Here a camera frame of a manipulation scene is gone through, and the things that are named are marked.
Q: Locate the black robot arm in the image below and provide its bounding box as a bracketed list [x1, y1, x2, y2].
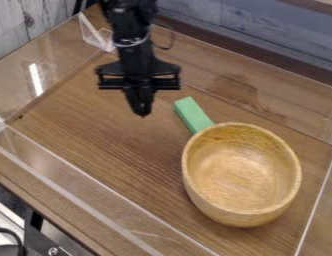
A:
[95, 0, 181, 117]

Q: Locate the clear acrylic corner bracket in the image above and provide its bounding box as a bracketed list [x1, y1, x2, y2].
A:
[78, 13, 115, 52]

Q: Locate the green rectangular block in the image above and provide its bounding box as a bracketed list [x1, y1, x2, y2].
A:
[174, 97, 214, 134]

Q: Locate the black table frame bracket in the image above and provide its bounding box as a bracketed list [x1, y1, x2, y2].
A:
[24, 211, 87, 256]

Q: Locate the black cable lower left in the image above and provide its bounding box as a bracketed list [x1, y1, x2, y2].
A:
[0, 227, 28, 256]

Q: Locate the wooden brown bowl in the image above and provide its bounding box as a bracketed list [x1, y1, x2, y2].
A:
[182, 122, 302, 228]

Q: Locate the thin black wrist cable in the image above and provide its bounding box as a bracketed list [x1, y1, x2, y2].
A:
[150, 28, 177, 52]

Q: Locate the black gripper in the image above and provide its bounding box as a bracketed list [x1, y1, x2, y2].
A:
[95, 39, 181, 116]

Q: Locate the clear acrylic enclosure wall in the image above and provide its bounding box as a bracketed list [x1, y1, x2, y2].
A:
[0, 15, 332, 256]

